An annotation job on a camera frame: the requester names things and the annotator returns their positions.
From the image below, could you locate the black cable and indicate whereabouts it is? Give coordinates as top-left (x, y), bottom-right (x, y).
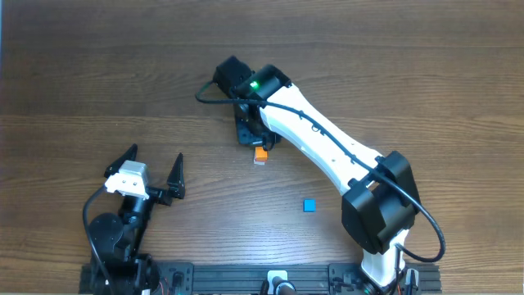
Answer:
top-left (195, 80), bottom-right (446, 263)
top-left (82, 184), bottom-right (108, 295)

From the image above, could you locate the mounting rail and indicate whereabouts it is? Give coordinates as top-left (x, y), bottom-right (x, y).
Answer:
top-left (79, 261), bottom-right (443, 295)

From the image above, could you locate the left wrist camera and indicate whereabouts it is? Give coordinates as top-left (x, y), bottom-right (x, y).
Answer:
top-left (104, 160), bottom-right (149, 201)

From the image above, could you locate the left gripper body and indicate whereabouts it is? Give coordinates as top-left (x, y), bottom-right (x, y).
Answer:
top-left (145, 186), bottom-right (174, 207)

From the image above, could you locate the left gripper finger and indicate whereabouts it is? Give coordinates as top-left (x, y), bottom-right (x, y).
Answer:
top-left (166, 152), bottom-right (186, 200)
top-left (104, 143), bottom-right (138, 179)

